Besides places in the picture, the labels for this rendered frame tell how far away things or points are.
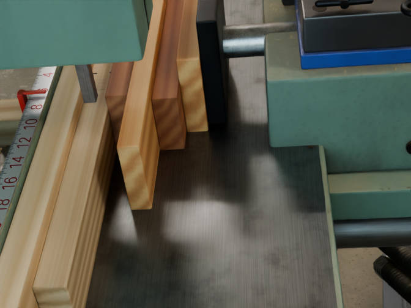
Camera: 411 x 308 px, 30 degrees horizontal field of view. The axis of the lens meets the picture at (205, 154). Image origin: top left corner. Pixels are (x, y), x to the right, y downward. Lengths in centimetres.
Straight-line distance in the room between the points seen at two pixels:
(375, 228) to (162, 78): 20
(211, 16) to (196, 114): 8
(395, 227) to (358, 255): 109
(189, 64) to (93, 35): 9
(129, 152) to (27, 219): 8
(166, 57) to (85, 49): 11
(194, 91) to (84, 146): 9
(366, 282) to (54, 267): 126
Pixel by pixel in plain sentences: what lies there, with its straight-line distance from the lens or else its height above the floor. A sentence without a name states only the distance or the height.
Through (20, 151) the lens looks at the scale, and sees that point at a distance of 51.
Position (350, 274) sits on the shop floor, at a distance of 167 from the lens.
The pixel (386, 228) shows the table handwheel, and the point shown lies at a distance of 61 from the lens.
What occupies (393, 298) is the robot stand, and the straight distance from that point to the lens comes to 161.
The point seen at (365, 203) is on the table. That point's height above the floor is 86.
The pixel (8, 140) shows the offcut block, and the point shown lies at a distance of 78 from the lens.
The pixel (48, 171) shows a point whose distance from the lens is 50.
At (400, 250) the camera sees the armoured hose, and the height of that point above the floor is 60.
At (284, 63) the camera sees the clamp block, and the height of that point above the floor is 96.
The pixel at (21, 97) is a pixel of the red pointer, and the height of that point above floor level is 96.
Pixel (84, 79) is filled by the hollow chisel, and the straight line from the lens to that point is 54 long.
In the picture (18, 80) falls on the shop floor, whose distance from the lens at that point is 242.
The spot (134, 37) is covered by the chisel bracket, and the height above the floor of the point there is 102.
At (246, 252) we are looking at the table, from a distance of 49.
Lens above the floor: 126
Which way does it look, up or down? 40 degrees down
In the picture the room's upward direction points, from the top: 7 degrees counter-clockwise
